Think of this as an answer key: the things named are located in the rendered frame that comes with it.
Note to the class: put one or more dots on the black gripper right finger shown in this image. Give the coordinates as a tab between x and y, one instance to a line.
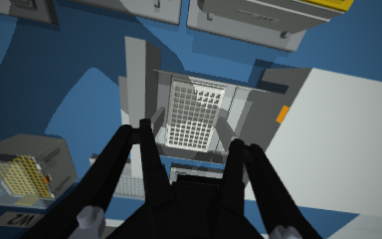
281	217

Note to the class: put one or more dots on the white multi-well plate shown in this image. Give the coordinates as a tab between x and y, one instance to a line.
192	114

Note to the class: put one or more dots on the black multi-well plate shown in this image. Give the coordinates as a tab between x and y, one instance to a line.
199	180

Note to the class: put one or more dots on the blue bench mat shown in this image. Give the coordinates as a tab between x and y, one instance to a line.
62	81

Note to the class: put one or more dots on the white multiwell plate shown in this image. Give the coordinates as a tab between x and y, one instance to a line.
129	186

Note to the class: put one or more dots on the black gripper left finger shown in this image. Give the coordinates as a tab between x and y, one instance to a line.
81	214

